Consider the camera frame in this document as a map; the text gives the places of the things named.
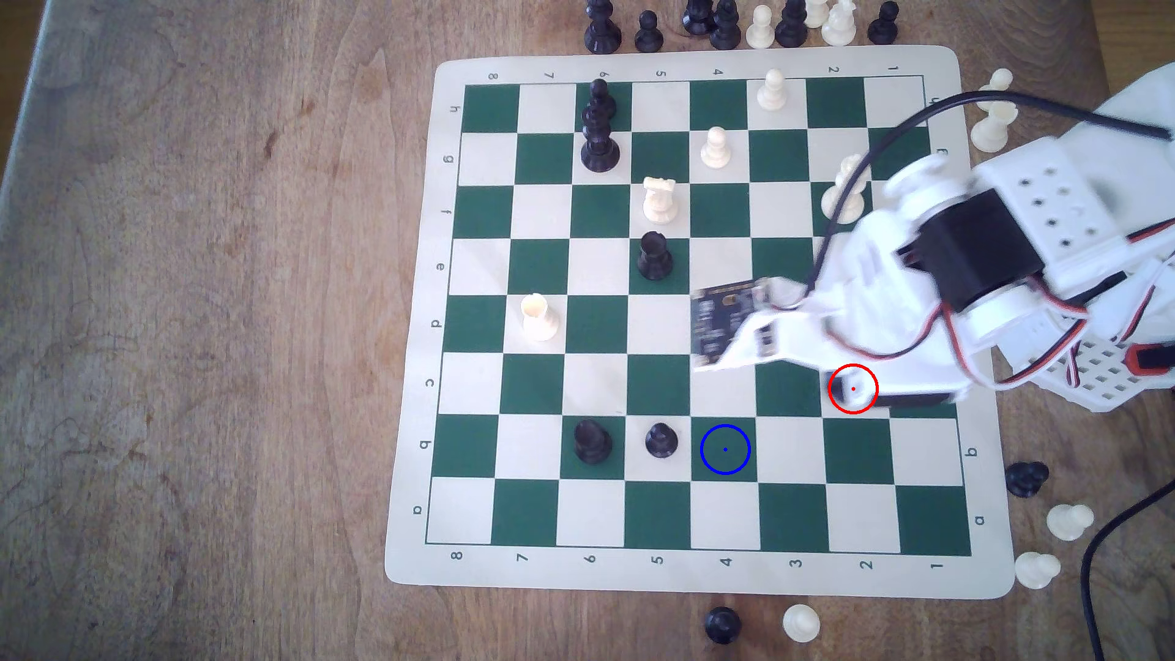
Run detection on red black white servo wires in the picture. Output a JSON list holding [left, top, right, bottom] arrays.
[[821, 220, 1175, 391]]

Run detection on black chess knight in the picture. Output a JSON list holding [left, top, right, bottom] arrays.
[[1004, 461, 1050, 499]]

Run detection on green and cream chess mat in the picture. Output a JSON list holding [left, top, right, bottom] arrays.
[[384, 44, 1016, 602]]

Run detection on white chess queen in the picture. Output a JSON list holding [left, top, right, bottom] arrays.
[[819, 153, 870, 226]]

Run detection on camera circuit board with mount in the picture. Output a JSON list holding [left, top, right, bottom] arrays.
[[690, 278, 827, 373]]

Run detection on white rook on board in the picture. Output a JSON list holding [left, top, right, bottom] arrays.
[[641, 176, 681, 225]]

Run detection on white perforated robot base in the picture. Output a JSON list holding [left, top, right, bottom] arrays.
[[996, 335, 1175, 411]]

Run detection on tall black chess piece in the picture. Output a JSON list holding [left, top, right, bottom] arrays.
[[709, 0, 743, 51], [584, 0, 624, 54]]

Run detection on black chess queen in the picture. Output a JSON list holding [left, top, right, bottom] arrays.
[[580, 114, 622, 174]]

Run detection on white pawn left board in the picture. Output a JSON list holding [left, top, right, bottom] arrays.
[[520, 293, 560, 343]]

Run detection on black chess rook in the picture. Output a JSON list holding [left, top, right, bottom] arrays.
[[573, 419, 613, 465]]

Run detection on black camera cable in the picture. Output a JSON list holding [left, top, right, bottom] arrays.
[[806, 90, 1175, 299]]

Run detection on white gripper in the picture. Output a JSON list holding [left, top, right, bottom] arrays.
[[808, 213, 972, 411]]

